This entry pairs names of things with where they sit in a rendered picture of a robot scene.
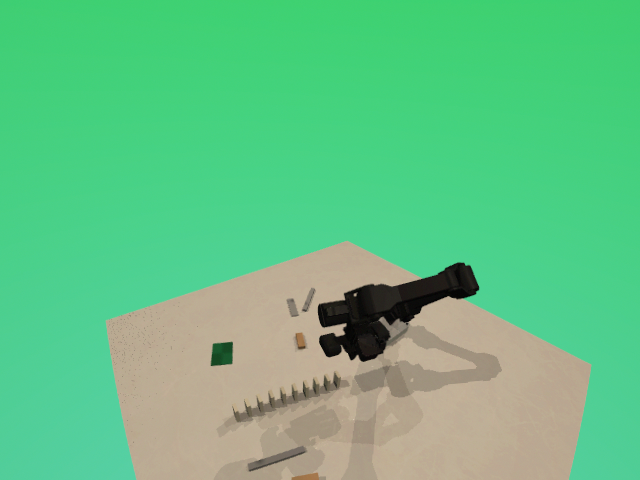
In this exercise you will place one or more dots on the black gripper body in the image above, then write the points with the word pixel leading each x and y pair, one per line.
pixel 331 344

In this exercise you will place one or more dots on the dark green flat square mat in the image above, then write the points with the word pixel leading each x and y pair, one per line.
pixel 222 353

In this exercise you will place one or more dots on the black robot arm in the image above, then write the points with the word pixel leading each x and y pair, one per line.
pixel 394 302

